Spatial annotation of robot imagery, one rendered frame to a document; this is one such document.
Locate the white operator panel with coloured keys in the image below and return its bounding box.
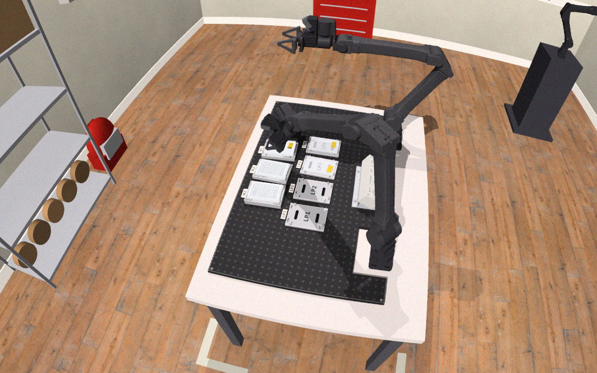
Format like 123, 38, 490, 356
351, 155, 375, 210

